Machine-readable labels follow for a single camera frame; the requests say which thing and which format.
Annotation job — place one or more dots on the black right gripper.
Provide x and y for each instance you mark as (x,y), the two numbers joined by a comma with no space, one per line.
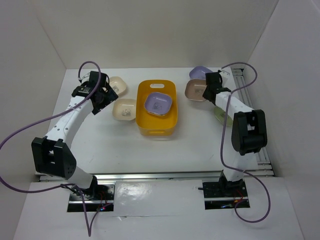
(204,94)

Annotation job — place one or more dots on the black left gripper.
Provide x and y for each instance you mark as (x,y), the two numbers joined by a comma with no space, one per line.
(110,96)

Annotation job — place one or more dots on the cream panda plate back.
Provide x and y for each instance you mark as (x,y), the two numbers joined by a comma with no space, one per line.
(118,85)

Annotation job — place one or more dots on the cream panda plate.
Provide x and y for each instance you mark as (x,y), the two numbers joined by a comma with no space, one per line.
(118,85)
(124,109)

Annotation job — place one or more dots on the brown panda plate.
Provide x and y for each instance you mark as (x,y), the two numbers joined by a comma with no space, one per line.
(194,90)

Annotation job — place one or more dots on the cream panda plate front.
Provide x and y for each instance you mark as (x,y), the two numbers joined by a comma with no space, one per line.
(124,109)

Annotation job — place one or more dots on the purple plate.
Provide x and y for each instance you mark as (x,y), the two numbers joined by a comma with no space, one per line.
(199,72)
(158,102)

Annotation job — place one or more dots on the yellow panda plate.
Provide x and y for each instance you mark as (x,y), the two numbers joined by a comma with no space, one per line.
(159,115)

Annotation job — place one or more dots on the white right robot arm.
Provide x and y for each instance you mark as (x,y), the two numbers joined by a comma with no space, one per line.
(230,177)

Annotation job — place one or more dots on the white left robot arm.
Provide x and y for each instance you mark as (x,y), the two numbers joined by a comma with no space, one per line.
(52,153)

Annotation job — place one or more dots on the yellow plastic bin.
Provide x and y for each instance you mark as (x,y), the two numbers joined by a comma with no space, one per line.
(148,124)

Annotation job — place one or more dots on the green panda plate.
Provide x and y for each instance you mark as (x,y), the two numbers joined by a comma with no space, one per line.
(220,116)

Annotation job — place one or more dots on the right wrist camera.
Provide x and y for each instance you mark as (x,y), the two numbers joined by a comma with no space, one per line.
(225,76)

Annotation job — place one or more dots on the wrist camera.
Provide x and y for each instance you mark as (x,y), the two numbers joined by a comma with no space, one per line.
(84,78)
(225,76)

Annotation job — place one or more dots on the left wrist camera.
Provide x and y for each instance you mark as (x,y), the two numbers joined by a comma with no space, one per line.
(84,78)

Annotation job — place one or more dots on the aluminium table edge rail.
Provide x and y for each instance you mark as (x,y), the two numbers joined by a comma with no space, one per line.
(158,176)

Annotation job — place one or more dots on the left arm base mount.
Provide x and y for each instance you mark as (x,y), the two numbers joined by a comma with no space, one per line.
(103,200)

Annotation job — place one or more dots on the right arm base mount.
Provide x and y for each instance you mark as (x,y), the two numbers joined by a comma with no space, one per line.
(215,198)

